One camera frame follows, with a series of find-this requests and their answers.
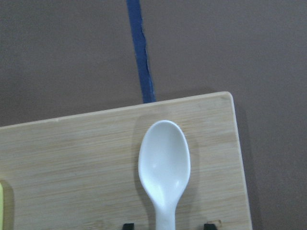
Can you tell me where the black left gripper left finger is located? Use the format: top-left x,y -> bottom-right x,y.
122,223 -> 134,230

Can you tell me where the white plastic spoon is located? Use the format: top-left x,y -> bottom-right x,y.
138,120 -> 191,230

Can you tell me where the bamboo cutting board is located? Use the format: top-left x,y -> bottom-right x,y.
0,92 -> 252,230

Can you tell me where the yellow plastic knife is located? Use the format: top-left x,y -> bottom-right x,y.
0,183 -> 4,230

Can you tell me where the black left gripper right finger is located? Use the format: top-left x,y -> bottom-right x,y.
203,223 -> 217,230

